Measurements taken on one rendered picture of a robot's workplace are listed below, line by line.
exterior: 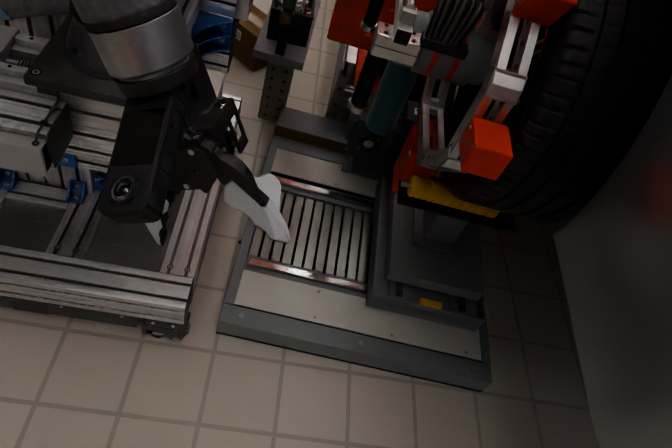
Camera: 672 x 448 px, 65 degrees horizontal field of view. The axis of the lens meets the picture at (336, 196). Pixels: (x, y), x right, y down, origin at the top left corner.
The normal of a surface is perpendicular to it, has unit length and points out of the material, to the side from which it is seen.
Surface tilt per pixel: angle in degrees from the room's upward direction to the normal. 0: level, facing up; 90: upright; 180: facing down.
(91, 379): 0
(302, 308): 0
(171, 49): 62
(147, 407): 0
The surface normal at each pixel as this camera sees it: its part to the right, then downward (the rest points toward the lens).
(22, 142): 0.25, -0.63
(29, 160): -0.05, 0.75
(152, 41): 0.54, 0.41
